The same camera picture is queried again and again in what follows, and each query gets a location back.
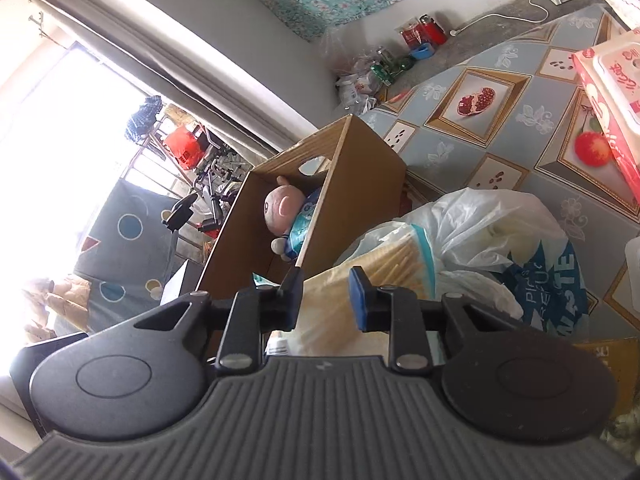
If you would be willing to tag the red packages by wall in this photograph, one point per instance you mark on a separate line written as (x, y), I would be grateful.
(422, 30)

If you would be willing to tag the patterned floor mat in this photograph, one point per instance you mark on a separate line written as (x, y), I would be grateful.
(516, 116)

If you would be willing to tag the red plastic bag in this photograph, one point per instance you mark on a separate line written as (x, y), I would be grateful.
(186, 146)

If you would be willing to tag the clear plastic trash bag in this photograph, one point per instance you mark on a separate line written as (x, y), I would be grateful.
(356, 83)

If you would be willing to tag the pink plush toy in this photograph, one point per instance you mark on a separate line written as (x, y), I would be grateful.
(281, 207)

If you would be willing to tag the blue white wipes pack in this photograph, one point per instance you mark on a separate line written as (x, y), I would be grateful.
(296, 235)

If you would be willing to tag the blue bowl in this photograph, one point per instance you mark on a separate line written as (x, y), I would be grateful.
(423, 52)

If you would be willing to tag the blue patterned cushion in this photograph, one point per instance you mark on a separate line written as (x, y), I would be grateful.
(120, 256)

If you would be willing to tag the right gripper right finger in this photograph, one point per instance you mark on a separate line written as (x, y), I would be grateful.
(395, 311)

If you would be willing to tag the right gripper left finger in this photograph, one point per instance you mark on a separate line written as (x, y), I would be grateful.
(253, 313)

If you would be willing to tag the grey curtain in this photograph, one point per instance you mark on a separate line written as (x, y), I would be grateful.
(170, 59)

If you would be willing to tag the green bottles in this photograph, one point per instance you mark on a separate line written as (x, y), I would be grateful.
(387, 68)

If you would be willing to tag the white plastic shopping bag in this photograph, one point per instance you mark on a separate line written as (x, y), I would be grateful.
(502, 248)

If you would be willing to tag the pink wet wipes pack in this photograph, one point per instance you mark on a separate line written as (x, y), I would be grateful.
(610, 77)

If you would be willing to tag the yellow striped plastic bag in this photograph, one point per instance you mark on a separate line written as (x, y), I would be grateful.
(396, 254)

